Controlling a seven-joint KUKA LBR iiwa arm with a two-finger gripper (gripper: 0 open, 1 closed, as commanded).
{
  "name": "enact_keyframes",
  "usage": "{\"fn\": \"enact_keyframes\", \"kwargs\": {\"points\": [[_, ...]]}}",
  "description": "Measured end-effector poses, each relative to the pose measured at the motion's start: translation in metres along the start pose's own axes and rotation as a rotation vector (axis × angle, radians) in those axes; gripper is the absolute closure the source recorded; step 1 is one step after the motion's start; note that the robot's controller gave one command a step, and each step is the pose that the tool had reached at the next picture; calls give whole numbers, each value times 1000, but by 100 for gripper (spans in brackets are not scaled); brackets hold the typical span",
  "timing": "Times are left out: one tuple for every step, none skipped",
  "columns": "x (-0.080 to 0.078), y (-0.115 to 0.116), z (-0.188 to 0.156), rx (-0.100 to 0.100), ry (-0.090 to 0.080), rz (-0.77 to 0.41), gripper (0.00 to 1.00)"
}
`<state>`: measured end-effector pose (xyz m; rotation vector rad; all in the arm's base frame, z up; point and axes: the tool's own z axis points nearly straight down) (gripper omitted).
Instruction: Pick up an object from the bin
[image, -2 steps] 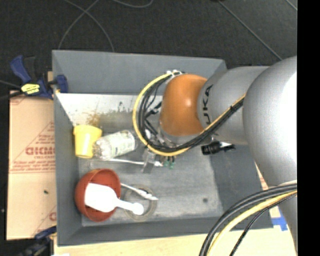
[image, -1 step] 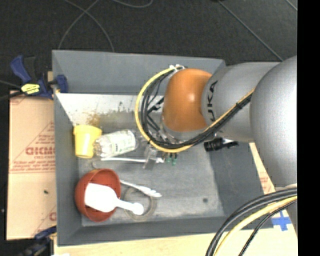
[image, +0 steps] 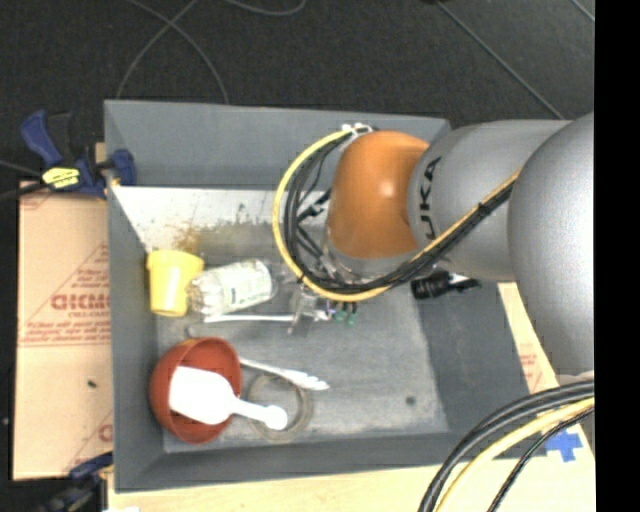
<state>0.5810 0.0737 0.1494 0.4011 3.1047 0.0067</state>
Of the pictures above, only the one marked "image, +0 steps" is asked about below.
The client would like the yellow plastic cup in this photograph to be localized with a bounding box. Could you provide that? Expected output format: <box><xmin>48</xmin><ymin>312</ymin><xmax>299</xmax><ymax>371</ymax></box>
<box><xmin>145</xmin><ymin>249</ymin><xmax>206</xmax><ymax>318</ymax></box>

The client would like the clear tape ring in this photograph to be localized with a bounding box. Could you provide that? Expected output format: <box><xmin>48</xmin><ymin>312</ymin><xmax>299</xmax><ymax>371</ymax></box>
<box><xmin>244</xmin><ymin>374</ymin><xmax>316</xmax><ymax>442</ymax></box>

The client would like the grey metal bin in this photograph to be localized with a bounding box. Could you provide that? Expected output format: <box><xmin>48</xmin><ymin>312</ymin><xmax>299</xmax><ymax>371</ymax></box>
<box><xmin>103</xmin><ymin>99</ymin><xmax>551</xmax><ymax>492</ymax></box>

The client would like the white plastic scoop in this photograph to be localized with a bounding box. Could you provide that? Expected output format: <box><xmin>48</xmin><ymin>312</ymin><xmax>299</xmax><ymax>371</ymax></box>
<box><xmin>167</xmin><ymin>365</ymin><xmax>290</xmax><ymax>432</ymax></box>

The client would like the red-brown bowl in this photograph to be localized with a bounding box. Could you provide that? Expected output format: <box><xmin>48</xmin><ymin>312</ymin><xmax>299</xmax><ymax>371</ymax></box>
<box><xmin>148</xmin><ymin>336</ymin><xmax>244</xmax><ymax>446</ymax></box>

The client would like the brown cardboard board red print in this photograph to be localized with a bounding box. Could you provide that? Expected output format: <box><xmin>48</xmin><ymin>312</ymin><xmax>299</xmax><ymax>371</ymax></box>
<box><xmin>12</xmin><ymin>179</ymin><xmax>561</xmax><ymax>482</ymax></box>

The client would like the white plastic fork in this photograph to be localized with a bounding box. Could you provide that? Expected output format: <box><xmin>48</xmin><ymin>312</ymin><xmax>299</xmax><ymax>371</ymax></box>
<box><xmin>238</xmin><ymin>356</ymin><xmax>332</xmax><ymax>393</ymax></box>

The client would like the white plastic knife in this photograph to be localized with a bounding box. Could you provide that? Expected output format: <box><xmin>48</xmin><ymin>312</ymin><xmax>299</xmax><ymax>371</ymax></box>
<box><xmin>203</xmin><ymin>312</ymin><xmax>300</xmax><ymax>325</ymax></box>

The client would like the black cylinder on white bracket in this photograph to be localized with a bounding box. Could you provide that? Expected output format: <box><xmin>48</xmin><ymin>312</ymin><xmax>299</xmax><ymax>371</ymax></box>
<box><xmin>410</xmin><ymin>271</ymin><xmax>482</xmax><ymax>301</ymax></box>

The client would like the clear plastic bottle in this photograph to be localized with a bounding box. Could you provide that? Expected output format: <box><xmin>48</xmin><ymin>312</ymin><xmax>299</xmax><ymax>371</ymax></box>
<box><xmin>189</xmin><ymin>258</ymin><xmax>279</xmax><ymax>317</ymax></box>

